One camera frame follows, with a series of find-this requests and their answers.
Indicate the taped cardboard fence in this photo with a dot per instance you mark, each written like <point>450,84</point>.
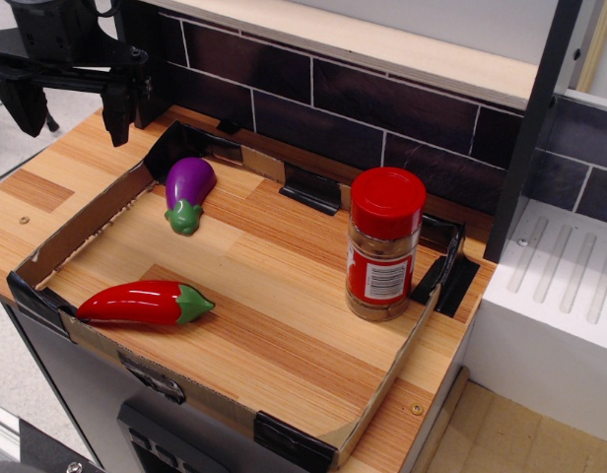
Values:
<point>281,375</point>

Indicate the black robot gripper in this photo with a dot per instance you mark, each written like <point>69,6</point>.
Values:
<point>67,36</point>

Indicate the brass screw front right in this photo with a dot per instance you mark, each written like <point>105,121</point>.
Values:
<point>417,409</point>

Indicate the white ridged drainboard counter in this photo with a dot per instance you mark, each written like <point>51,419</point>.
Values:
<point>539,337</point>

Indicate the purple toy eggplant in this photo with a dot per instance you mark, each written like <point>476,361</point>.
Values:
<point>188,183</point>

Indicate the light wooden shelf board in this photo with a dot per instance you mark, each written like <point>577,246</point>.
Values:
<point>439,64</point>

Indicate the red toy chili pepper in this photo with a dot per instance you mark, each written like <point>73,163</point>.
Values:
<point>153,301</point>

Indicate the black oven control panel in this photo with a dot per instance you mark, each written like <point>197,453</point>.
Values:
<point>157,449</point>

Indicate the black vertical shelf post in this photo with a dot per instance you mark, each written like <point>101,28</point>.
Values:
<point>553,60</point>

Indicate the red lid basil spice bottle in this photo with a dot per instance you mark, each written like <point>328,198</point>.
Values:
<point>386,216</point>

